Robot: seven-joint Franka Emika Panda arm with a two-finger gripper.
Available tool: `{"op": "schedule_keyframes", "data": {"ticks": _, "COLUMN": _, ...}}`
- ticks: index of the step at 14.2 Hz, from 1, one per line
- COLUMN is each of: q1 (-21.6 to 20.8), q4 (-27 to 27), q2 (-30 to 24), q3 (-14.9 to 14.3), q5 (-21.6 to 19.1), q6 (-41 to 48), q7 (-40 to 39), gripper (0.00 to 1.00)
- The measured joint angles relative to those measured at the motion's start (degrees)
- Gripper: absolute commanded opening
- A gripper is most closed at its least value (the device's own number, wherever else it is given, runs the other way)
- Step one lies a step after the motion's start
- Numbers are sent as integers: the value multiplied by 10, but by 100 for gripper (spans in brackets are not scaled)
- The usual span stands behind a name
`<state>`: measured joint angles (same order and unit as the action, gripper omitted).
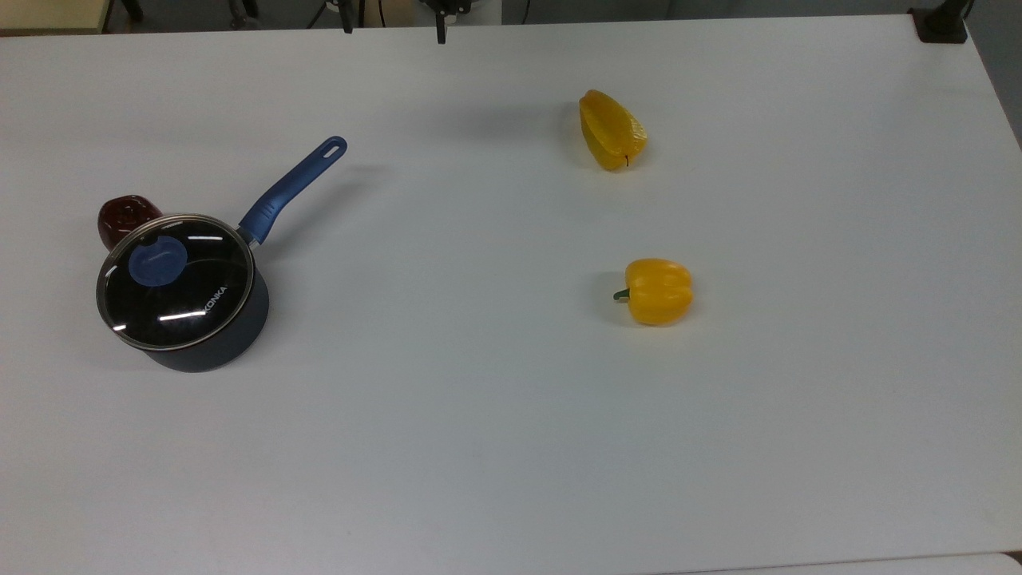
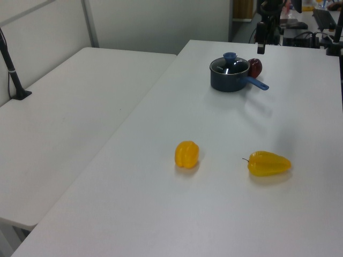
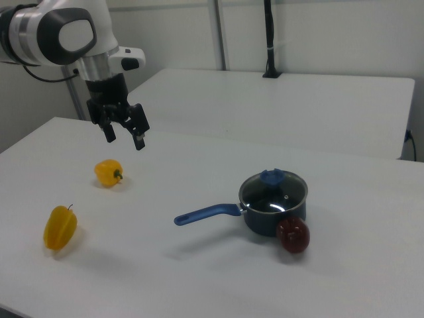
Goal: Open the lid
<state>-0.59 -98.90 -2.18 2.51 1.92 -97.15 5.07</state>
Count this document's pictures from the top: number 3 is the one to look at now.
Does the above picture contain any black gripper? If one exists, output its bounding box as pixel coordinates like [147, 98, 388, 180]
[85, 72, 150, 152]

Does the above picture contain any glass lid with blue knob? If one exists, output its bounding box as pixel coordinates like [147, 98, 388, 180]
[238, 168, 309, 213]

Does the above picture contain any yellow bell pepper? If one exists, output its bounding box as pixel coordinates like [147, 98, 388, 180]
[93, 159, 124, 189]

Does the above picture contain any yellow starfruit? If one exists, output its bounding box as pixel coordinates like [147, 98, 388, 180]
[42, 203, 79, 251]

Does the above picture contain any white background table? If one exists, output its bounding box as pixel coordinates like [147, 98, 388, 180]
[127, 68, 416, 161]

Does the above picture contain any black pole with clamp base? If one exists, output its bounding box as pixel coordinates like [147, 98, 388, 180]
[262, 0, 283, 79]

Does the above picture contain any red bell pepper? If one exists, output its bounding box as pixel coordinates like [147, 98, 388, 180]
[276, 216, 311, 254]

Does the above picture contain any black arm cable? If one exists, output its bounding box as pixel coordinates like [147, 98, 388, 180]
[21, 64, 80, 83]

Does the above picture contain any silver wall post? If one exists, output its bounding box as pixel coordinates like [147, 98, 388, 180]
[209, 0, 230, 71]

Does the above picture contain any dark saucepan with blue handle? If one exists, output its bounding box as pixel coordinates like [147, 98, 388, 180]
[174, 172, 309, 237]

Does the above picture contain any black cable with blue plug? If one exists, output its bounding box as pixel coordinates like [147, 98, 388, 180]
[405, 129, 418, 162]

